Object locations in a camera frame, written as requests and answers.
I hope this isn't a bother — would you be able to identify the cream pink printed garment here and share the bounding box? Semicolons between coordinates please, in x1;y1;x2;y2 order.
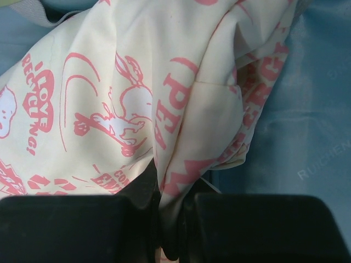
1;1;297;205

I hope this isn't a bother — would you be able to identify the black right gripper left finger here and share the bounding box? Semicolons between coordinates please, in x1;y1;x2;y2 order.
1;163;160;262

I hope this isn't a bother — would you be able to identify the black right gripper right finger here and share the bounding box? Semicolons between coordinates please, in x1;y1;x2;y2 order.
180;176;350;262

